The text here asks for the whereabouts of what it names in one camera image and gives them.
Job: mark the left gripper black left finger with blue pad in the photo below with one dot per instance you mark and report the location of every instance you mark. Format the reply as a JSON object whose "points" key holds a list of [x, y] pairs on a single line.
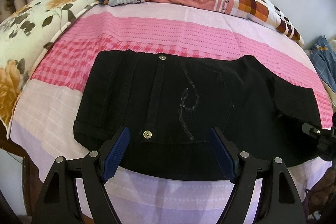
{"points": [[58, 201]]}

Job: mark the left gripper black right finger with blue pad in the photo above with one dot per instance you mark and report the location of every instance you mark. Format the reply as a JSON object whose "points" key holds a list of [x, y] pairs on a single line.
{"points": [[278, 202]]}

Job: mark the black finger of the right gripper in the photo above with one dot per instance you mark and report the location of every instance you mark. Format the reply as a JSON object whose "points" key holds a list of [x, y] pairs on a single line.
{"points": [[316, 134]]}

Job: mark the black pants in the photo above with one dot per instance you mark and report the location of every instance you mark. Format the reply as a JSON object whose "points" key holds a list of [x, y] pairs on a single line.
{"points": [[170, 103]]}

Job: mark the blue plaid cloth pile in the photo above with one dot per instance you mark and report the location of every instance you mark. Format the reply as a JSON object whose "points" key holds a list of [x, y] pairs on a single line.
{"points": [[323, 59]]}

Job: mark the pink checkered bed sheet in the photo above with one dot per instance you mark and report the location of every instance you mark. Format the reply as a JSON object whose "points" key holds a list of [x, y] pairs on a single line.
{"points": [[45, 114]]}

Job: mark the floral cream pillow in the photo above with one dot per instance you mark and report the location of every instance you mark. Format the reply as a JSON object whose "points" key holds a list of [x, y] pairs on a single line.
{"points": [[26, 36]]}

